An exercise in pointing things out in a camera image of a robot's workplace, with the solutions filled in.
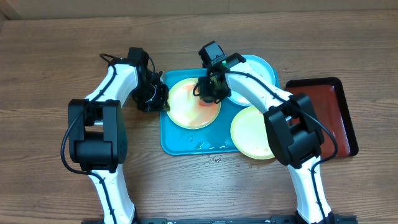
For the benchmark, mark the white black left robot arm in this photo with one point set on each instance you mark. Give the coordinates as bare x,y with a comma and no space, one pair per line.
95,143

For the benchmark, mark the teal plastic tray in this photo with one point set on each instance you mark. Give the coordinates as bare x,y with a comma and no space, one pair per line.
212,139

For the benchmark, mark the red cleaning sponge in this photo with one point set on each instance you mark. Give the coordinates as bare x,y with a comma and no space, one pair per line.
205,103

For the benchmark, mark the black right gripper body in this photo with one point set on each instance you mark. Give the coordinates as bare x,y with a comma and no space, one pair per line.
211,93

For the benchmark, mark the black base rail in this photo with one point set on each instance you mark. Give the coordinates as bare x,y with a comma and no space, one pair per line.
276,219

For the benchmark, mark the yellow plate near right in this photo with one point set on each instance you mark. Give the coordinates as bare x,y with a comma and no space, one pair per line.
248,133

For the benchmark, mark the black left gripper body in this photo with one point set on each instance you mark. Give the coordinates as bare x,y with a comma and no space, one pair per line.
152,98

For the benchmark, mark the yellow plate with red stains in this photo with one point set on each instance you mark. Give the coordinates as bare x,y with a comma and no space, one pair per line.
184,108

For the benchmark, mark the light blue plate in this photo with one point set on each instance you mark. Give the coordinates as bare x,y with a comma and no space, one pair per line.
261,67

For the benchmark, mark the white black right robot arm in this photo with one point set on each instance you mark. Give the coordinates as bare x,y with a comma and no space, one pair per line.
293,131

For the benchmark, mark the dark red lacquer tray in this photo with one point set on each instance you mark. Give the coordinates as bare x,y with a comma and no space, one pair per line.
329,102

